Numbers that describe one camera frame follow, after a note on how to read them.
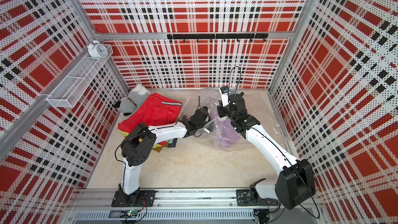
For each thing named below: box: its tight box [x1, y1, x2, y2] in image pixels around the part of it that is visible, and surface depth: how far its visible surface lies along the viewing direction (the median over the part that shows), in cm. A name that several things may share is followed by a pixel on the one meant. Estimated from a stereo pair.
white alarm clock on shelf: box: [87, 39, 108, 62], surface depth 83 cm
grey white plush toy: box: [112, 83, 151, 117], surface depth 107 cm
